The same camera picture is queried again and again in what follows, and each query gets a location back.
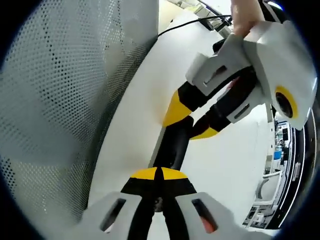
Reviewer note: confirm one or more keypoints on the black remote control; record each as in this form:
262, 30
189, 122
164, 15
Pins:
176, 143

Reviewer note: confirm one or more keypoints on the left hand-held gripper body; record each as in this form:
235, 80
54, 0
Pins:
282, 65

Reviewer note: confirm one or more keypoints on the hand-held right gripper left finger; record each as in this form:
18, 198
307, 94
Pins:
135, 197

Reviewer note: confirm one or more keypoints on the blue storage box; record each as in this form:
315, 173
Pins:
277, 155

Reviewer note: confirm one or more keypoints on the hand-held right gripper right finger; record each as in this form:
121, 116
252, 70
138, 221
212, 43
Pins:
180, 197

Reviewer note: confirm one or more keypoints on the person's left hand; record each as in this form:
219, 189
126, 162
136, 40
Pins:
243, 17

